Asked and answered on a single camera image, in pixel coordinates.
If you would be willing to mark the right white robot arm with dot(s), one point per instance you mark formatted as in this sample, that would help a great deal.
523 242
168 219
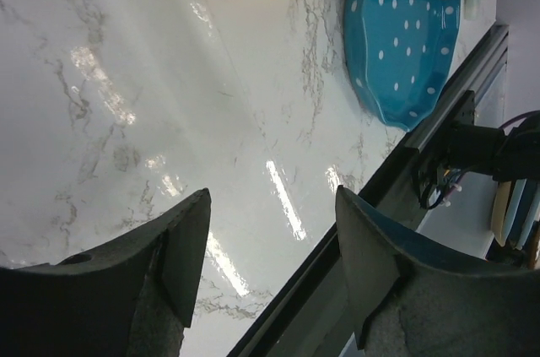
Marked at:
484 150

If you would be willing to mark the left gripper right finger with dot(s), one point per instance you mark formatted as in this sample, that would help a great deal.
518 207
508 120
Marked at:
453 304

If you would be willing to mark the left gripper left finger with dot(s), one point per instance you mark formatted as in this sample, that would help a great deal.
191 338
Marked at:
132 296

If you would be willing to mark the blue polka dot plate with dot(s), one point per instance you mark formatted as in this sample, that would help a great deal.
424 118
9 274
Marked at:
398 55

